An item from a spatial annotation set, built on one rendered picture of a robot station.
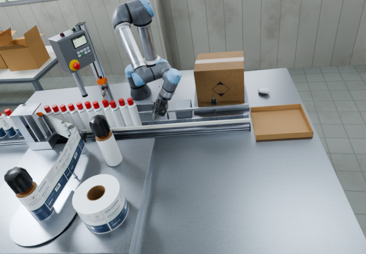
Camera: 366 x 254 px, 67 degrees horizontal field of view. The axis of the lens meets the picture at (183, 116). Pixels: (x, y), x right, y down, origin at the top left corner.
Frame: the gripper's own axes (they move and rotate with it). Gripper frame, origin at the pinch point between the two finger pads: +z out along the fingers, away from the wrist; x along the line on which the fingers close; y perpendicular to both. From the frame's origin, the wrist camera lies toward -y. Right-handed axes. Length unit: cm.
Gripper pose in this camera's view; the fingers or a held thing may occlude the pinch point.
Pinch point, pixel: (155, 118)
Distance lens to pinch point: 167.2
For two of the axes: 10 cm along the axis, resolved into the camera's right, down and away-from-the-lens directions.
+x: 9.3, 3.3, 1.7
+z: -3.7, 7.1, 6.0
